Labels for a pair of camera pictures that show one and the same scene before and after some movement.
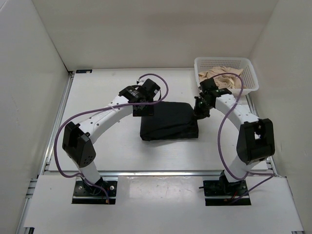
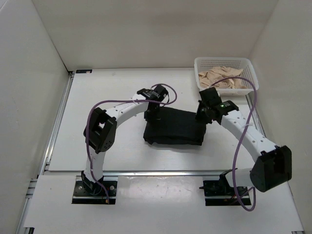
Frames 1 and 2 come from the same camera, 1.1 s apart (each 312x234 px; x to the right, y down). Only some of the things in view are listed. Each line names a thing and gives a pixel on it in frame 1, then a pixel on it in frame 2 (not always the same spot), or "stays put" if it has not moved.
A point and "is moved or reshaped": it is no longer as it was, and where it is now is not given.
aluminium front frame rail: x=153 y=172 stays put
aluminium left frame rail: x=46 y=155 stays put
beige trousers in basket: x=229 y=81 stays put
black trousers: x=171 y=120 is moved or reshaped
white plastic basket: x=250 y=83 stays put
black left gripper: x=149 y=111 to x=155 y=118
